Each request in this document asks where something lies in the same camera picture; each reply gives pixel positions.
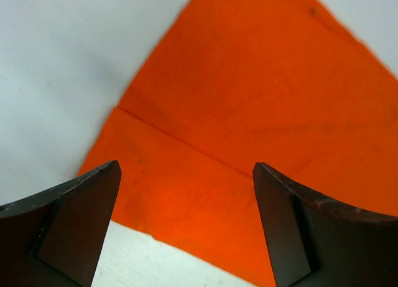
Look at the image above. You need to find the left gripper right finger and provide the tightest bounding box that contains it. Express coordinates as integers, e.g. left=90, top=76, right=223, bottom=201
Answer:
left=252, top=162, right=397, bottom=286

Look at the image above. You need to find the orange t shirt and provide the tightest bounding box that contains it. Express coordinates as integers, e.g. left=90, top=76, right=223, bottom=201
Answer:
left=80, top=0, right=397, bottom=286

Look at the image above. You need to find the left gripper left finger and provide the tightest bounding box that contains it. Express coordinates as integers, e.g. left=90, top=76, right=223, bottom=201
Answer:
left=1, top=161, right=121, bottom=286

